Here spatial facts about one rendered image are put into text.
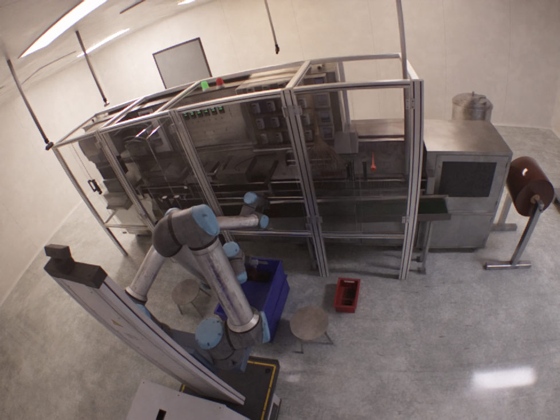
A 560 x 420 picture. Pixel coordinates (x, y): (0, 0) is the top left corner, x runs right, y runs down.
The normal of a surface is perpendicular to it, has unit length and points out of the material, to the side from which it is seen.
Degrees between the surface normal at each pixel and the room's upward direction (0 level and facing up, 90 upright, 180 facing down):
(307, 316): 0
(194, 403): 0
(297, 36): 90
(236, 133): 90
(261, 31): 90
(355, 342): 0
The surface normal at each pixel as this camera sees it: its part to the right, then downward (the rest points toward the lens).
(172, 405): -0.22, -0.75
